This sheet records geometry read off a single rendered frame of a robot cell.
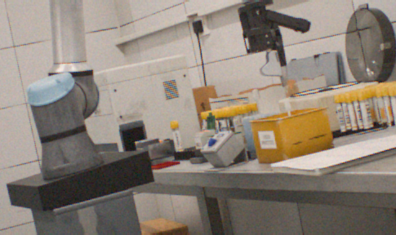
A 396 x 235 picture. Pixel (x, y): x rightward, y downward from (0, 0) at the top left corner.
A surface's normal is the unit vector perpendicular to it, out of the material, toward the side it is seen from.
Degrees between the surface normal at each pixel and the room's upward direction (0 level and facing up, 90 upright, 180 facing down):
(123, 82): 90
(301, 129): 90
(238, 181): 90
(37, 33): 90
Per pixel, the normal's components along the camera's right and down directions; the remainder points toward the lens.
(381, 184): -0.87, 0.21
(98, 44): 0.45, -0.05
